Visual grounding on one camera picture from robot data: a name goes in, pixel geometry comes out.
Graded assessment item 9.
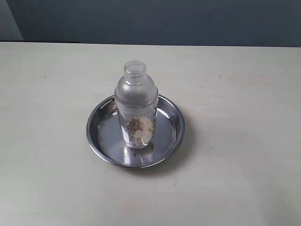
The clear plastic shaker bottle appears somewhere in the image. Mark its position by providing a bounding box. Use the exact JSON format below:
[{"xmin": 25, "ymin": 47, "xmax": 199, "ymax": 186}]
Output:
[{"xmin": 114, "ymin": 61, "xmax": 158, "ymax": 149}]

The round stainless steel plate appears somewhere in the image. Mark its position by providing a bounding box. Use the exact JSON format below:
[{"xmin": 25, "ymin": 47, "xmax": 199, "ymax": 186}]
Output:
[{"xmin": 86, "ymin": 95, "xmax": 185, "ymax": 169}]

